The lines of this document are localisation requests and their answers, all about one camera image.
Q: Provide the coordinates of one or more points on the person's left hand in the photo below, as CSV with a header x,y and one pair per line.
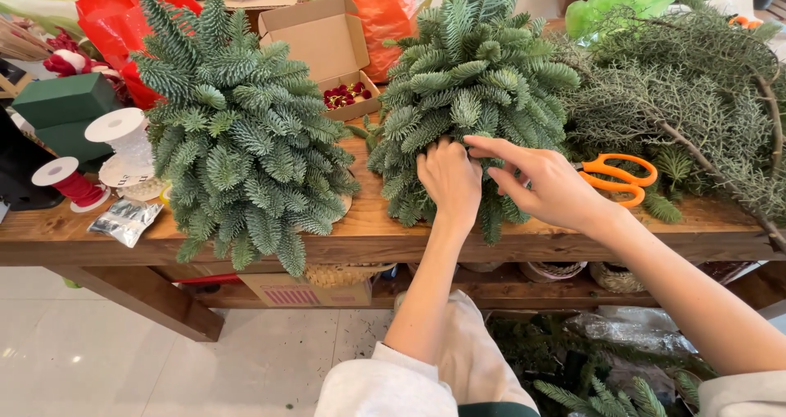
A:
x,y
451,181

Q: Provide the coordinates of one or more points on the silver foil packet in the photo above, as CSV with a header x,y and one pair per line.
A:
x,y
126,222

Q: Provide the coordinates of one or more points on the person's white sweatshirt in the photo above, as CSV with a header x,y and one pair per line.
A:
x,y
381,386

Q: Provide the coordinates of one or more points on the cluster of red berry picks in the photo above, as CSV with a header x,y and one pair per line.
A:
x,y
344,95

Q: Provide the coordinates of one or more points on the person's right hand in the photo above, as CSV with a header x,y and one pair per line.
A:
x,y
552,190

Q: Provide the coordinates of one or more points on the heap of loose fir branches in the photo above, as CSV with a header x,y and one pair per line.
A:
x,y
552,355

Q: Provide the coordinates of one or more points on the full fir branch arrangement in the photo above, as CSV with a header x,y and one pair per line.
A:
x,y
245,134

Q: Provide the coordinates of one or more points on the orange plastic bag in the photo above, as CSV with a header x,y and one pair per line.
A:
x,y
384,18

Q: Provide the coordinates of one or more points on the striped cardboard box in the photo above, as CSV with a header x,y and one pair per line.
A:
x,y
295,293

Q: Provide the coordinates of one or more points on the person's left fingers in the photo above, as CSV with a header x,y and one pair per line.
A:
x,y
441,150

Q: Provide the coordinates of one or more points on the unfinished fir branch arrangement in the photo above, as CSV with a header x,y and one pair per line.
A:
x,y
473,79

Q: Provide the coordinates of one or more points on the wooden work table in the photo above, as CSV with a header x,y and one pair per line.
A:
x,y
368,240

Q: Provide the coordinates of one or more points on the red plastic bag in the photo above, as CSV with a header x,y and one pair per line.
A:
x,y
110,18

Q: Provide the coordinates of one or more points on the bundle of thin wooden sticks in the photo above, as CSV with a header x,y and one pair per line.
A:
x,y
21,41

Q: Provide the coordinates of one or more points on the red and white plush ornament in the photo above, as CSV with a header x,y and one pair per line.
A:
x,y
70,62

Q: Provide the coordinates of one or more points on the clear plastic wrap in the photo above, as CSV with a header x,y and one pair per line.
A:
x,y
632,332

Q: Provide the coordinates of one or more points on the person's beige apron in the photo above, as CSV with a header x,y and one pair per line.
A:
x,y
473,355

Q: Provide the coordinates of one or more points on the open brown cardboard box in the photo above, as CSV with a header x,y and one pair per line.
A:
x,y
319,36

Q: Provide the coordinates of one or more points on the pile of cypress branches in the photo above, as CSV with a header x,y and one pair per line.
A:
x,y
675,91

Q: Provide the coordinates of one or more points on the white spool of red ribbon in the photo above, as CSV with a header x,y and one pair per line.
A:
x,y
78,188

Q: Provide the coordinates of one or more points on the dark green floral foam block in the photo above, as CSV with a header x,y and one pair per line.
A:
x,y
64,101
70,142

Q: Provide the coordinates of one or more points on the black case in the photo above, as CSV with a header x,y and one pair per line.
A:
x,y
24,171

